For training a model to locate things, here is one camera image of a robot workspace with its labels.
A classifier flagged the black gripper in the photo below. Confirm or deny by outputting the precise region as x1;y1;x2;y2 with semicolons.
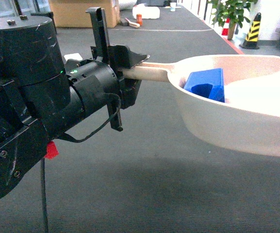
64;45;150;121

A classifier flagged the orange can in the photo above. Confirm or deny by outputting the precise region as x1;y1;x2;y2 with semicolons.
136;14;143;26

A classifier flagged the wooden handled brush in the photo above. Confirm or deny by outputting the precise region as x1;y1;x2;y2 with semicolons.
120;18;140;28

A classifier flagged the red clip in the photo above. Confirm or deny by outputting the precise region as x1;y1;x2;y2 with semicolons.
44;141;59;160

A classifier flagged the white foam box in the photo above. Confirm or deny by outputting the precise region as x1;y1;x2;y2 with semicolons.
132;5;160;19

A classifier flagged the blue plastic part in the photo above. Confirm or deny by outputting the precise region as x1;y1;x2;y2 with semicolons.
183;68;225;102

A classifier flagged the large cardboard box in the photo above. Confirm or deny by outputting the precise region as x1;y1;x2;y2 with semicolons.
49;0;120;28

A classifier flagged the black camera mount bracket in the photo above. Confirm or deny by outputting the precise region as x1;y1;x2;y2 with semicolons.
85;7;123;132

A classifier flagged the black cable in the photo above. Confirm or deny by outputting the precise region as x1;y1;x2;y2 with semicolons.
40;93;122;233

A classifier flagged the paper cup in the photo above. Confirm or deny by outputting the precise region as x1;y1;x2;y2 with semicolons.
170;2;177;12

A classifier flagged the red white traffic cone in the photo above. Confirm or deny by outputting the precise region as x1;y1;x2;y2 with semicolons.
221;18;230;36

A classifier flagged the green potted plant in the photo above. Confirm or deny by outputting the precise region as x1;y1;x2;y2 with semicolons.
207;0;258;40

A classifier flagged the yellow black traffic cone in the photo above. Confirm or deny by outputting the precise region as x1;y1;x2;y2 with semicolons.
239;12;262;50

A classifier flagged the beige plastic dustpan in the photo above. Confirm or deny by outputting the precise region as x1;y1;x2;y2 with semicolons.
122;54;280;157

